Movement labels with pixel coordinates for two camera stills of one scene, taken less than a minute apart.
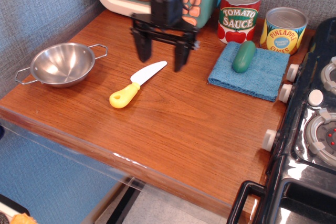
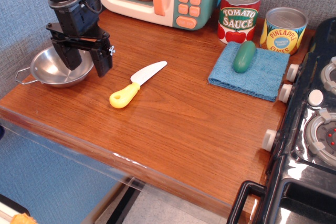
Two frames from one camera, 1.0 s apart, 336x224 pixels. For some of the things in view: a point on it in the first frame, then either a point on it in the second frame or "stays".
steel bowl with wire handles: [62, 64] stays
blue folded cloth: [262, 77] stays
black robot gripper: [166, 21] → [78, 28]
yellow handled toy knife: [120, 98] stays
